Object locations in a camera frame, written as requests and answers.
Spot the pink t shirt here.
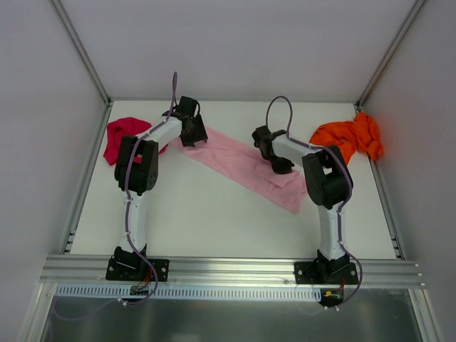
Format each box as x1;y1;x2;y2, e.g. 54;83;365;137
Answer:
169;128;307;214

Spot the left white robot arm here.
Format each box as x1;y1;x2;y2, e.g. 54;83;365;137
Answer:
113;96;208;280

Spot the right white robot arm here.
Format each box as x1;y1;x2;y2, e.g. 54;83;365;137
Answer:
252;125;353;283

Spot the magenta t shirt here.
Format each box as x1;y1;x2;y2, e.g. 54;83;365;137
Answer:
103;117;152;166

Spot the orange t shirt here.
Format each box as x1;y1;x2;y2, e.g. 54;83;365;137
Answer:
310;112;384;164

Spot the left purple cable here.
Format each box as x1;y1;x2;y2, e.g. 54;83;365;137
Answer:
120;71;179;306

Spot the front aluminium rail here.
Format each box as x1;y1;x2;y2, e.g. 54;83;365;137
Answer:
38;254;426;289

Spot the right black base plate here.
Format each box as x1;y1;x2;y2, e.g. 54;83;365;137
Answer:
294;259;359;285

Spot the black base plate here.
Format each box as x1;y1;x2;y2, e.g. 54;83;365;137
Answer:
105;256;170;282
294;259;359;285

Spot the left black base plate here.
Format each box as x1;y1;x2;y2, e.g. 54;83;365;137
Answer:
105;256;170;282

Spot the right aluminium frame post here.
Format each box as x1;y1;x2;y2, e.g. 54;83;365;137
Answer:
355;0;428;110

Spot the aluminium frame post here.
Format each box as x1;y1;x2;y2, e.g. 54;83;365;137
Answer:
355;0;428;110
48;0;111;107

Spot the left aluminium frame post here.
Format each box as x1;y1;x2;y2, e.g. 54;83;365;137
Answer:
48;0;111;107

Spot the white slotted cable duct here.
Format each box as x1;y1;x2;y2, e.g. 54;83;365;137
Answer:
54;284;321;303

